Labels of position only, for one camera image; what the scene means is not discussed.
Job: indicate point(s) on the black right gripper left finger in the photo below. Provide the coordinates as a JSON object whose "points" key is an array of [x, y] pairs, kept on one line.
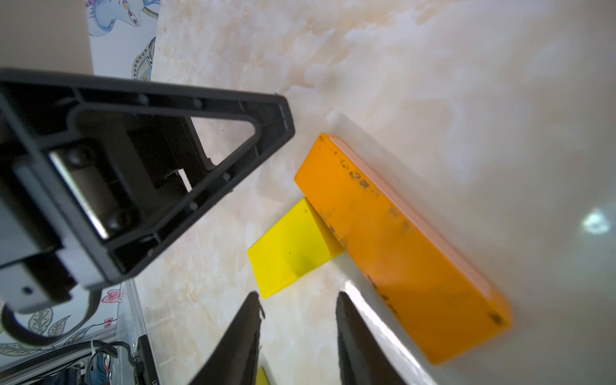
{"points": [[235, 358]]}

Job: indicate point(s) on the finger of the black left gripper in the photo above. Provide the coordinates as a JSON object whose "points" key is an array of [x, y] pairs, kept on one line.
{"points": [[131, 165]]}

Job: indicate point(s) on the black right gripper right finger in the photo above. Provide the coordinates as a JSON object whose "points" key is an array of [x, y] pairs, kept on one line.
{"points": [[360, 358]]}

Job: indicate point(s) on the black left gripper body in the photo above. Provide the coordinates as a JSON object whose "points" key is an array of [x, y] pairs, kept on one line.
{"points": [[41, 257]]}

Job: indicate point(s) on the orange long block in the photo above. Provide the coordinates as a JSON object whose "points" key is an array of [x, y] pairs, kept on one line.
{"points": [[443, 303]]}

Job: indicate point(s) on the yellow short block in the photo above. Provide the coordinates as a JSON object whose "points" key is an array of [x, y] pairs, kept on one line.
{"points": [[297, 244]]}

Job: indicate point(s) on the yellow long block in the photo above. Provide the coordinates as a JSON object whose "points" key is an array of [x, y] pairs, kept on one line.
{"points": [[261, 377]]}

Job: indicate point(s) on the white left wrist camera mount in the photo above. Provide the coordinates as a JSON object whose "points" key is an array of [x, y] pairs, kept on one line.
{"points": [[46, 36]]}

